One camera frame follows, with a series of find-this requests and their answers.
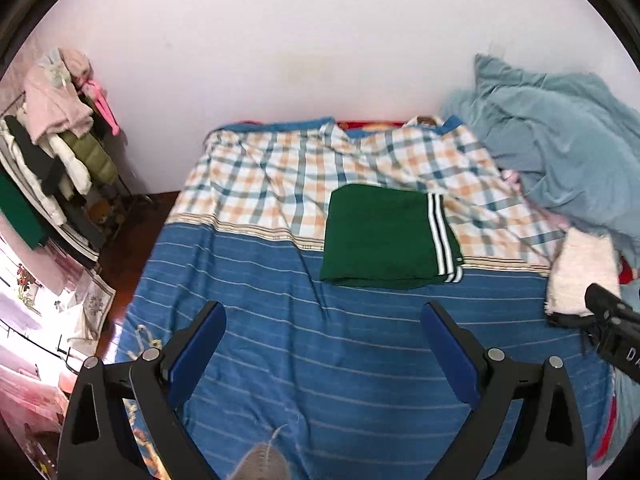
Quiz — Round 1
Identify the green white varsity jacket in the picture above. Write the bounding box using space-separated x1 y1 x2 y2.
320 184 464 289

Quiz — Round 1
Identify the clothes rack with garments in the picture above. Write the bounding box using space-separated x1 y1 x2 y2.
1 48 126 268

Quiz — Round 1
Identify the black garment under white one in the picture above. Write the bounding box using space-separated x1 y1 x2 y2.
546 312 597 330

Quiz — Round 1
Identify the white fluffy folded garment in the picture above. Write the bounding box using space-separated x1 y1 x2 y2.
544 228 620 318

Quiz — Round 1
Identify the floral pink curtain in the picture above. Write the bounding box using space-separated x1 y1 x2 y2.
1 240 116 479

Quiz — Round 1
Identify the light blue crumpled duvet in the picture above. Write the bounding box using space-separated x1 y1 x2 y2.
440 54 639 266

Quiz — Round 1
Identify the blue striped plaid bed sheet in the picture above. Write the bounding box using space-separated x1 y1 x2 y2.
117 118 613 479

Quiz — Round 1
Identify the red patterned under sheet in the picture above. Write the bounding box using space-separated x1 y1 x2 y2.
224 117 404 133

